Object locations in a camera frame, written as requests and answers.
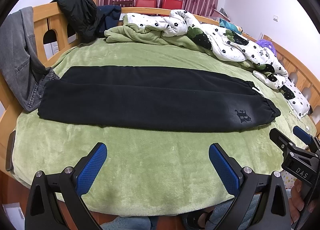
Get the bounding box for black striped track pants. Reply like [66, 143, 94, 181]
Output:
[38, 66, 281, 132]

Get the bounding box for person's right hand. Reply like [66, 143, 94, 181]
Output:
[289, 179, 304, 224]

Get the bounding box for green plush bed blanket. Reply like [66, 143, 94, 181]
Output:
[12, 38, 317, 216]

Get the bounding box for purple fluffy item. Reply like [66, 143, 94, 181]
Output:
[256, 39, 277, 56]

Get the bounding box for white floral quilt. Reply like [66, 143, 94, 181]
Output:
[124, 10, 311, 118]

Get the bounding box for grey denim jeans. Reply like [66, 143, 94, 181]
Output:
[1, 6, 59, 112]

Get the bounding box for teal patterned pillow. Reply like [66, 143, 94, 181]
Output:
[219, 18, 243, 35]

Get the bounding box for navy blue garment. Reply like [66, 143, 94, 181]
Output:
[98, 5, 121, 37]

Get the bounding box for black jacket on headboard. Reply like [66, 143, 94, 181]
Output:
[52, 0, 104, 43]

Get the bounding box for dark wooden chair back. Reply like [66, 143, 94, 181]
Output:
[112, 0, 135, 8]

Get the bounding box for right red chair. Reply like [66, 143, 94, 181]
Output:
[162, 0, 183, 10]

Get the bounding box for red chair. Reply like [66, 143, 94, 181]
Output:
[135, 0, 156, 8]
[162, 0, 183, 10]

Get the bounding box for left red chair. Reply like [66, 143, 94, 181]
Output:
[135, 0, 156, 8]

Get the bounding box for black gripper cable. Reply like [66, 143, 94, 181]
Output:
[293, 187, 318, 230]

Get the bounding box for wooden bed frame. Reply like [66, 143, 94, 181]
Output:
[1, 3, 319, 177]

